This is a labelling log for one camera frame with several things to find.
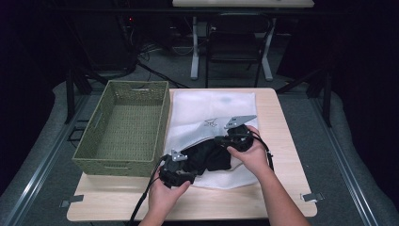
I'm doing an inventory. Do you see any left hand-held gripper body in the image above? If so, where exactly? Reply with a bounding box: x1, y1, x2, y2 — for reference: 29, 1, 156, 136
159, 150, 198, 189

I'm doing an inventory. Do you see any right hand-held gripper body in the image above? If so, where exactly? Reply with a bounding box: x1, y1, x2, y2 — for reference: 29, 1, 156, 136
224, 115, 258, 153

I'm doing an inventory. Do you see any black garment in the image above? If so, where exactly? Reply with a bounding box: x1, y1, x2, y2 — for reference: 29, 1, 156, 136
181, 141, 233, 177

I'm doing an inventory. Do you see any white mesh laundry bag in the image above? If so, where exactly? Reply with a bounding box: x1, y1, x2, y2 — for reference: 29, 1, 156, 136
162, 89, 262, 191

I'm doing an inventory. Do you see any green woven basket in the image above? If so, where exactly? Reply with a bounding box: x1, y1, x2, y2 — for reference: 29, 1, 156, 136
72, 79, 171, 177

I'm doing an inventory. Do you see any person's right hand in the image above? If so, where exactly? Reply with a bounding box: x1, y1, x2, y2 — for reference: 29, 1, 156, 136
227, 125, 270, 179

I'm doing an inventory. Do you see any person's left hand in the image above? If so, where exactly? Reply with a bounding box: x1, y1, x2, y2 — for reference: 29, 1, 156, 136
148, 169, 192, 215

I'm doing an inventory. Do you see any black chair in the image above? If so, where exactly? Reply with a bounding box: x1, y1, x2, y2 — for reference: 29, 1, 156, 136
205, 12, 271, 89

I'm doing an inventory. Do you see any black metal stand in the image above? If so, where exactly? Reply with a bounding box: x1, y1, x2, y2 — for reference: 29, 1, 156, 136
64, 64, 109, 124
276, 62, 334, 128

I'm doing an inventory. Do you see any white desk with metal legs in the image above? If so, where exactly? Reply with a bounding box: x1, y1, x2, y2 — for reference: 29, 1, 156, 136
171, 0, 315, 82

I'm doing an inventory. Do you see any dark equipment rack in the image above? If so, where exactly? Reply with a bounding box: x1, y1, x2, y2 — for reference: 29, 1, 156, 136
73, 10, 139, 73

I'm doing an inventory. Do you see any right hand-held gripper black cable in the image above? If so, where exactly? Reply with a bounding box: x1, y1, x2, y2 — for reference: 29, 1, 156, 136
248, 130, 276, 173

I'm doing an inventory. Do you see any hand-held gripper black cable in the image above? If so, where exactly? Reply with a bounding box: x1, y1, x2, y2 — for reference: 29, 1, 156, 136
126, 154, 168, 226
248, 130, 276, 173

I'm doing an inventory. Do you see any left hand-held gripper black cable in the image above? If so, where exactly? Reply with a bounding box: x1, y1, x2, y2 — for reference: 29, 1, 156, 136
126, 154, 168, 226

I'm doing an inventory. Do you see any black floor cable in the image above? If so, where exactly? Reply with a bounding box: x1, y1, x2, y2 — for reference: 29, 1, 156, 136
136, 59, 190, 89

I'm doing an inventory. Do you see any metal table bracket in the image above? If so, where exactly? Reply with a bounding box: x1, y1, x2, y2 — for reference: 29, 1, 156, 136
59, 194, 85, 209
300, 192, 326, 202

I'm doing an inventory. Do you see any black floor bracket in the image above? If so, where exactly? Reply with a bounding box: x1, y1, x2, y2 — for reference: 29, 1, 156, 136
66, 119, 91, 143

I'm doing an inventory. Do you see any aluminium floor rail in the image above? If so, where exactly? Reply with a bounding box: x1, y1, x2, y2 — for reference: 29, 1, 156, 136
309, 93, 381, 226
3, 93, 92, 226

